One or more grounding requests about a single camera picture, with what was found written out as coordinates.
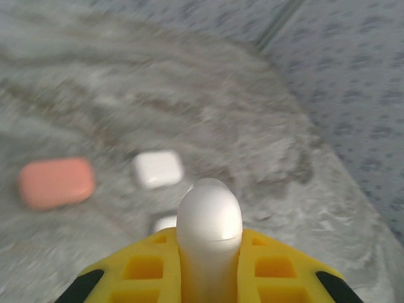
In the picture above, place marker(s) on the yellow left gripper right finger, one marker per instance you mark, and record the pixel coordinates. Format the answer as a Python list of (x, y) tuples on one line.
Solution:
[(244, 255)]

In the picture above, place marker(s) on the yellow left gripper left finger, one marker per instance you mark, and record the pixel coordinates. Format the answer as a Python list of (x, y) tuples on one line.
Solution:
[(172, 252)]

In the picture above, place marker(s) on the white earbud charging case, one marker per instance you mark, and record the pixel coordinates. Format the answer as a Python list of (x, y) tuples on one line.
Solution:
[(208, 214), (158, 170), (165, 224)]

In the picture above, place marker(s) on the orange earbud charging case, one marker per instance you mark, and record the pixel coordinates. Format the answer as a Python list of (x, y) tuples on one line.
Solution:
[(57, 183)]

